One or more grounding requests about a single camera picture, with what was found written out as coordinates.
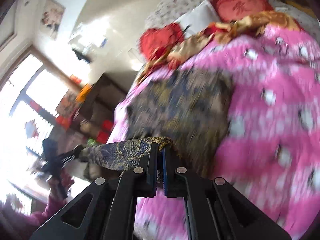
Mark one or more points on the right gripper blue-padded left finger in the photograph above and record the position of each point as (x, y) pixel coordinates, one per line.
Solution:
(105, 209)

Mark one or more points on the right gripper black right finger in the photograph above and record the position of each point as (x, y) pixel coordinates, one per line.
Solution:
(214, 209)

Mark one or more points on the dark floral patterned garment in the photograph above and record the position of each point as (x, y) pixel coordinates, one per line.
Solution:
(188, 111)

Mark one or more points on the red gift box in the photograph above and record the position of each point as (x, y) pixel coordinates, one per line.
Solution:
(104, 132)

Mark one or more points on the orange plastic basket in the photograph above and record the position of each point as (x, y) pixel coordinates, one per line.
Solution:
(81, 97)

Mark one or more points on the dark wooden desk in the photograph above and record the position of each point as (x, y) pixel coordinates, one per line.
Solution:
(98, 107)

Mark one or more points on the window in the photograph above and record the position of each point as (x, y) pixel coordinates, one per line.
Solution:
(31, 91)

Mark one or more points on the pink penguin blanket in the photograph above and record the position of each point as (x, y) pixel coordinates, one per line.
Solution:
(272, 153)

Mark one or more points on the red heart pillow left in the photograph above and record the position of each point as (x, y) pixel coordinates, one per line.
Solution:
(154, 41)

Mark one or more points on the red heart pillow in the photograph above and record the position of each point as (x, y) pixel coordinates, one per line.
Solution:
(232, 10)
(154, 41)

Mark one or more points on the red gold floral blanket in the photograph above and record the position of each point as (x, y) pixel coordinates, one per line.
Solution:
(222, 33)

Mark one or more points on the white pillow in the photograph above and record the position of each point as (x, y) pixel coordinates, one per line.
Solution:
(197, 19)

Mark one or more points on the red heart pillow right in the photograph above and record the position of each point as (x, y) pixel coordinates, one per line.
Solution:
(232, 10)

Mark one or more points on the framed wall picture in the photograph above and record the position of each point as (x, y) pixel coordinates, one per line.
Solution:
(51, 18)

